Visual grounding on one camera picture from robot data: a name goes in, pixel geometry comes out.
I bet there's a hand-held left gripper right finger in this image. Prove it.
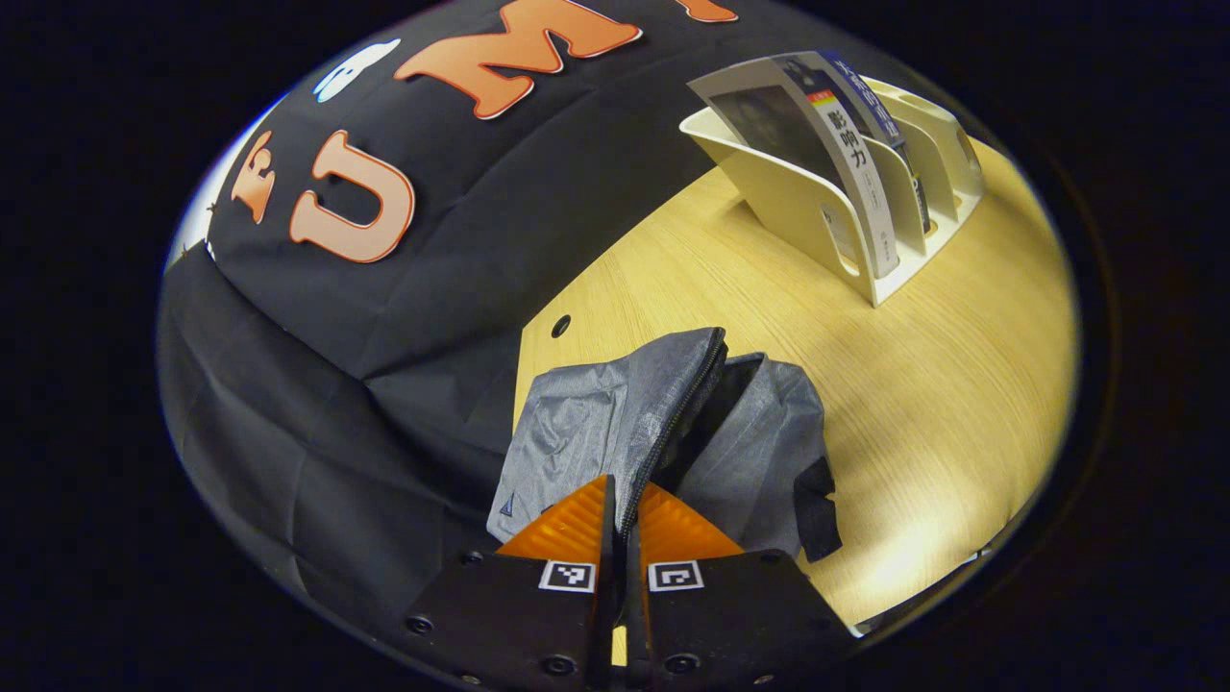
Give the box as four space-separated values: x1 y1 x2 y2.
625 481 863 691

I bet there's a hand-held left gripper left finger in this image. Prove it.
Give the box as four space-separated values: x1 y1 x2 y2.
402 473 618 691

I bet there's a grey schoolbag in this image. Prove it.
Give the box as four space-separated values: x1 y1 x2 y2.
487 327 843 568

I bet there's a cream plastic bookshelf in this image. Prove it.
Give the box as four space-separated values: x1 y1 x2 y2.
679 75 986 309

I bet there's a white book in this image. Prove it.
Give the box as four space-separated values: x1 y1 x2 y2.
687 53 902 280

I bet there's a blue book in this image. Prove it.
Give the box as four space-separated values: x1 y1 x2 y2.
817 50 934 236

